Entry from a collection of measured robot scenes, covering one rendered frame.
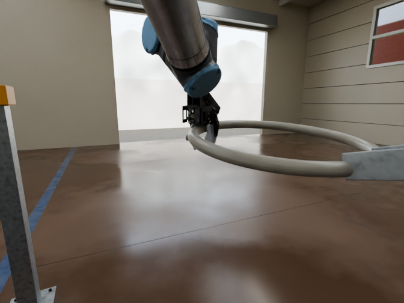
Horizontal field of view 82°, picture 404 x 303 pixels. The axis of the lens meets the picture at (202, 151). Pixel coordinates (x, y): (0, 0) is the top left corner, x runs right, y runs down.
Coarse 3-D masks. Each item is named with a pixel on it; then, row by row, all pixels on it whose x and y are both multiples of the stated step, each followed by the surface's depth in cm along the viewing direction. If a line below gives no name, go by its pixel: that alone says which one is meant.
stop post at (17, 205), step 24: (0, 96) 92; (0, 120) 95; (0, 144) 97; (0, 168) 98; (0, 192) 100; (0, 216) 101; (24, 216) 107; (24, 240) 107; (24, 264) 108; (24, 288) 110; (48, 288) 128
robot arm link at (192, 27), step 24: (144, 0) 34; (168, 0) 33; (192, 0) 36; (168, 24) 36; (192, 24) 38; (168, 48) 42; (192, 48) 42; (192, 72) 47; (216, 72) 49; (192, 96) 52
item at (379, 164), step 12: (348, 156) 42; (360, 156) 40; (372, 156) 39; (384, 156) 37; (396, 156) 36; (360, 168) 41; (372, 168) 39; (384, 168) 37; (396, 168) 36; (396, 180) 36
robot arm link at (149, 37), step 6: (144, 24) 56; (150, 24) 53; (144, 30) 56; (150, 30) 54; (144, 36) 56; (150, 36) 54; (156, 36) 52; (144, 42) 57; (150, 42) 54; (156, 42) 53; (144, 48) 57; (150, 48) 55; (156, 48) 54; (162, 48) 53; (156, 54) 57; (162, 54) 54; (162, 60) 56
